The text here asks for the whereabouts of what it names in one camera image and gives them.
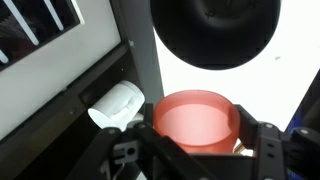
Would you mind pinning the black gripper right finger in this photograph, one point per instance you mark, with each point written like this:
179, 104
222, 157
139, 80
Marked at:
276, 153

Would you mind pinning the black pot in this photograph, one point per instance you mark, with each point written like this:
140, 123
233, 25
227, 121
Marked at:
216, 33

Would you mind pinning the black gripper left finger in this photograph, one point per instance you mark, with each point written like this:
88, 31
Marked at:
116, 156

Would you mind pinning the white toy kitchen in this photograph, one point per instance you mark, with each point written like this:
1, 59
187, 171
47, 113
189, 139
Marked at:
50, 83

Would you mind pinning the pink translucent cup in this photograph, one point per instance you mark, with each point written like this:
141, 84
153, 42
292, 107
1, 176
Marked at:
196, 123

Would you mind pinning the brown wooden spoon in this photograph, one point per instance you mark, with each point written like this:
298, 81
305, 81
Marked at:
238, 148

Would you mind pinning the white mug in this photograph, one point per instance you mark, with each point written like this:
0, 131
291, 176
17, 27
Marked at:
116, 105

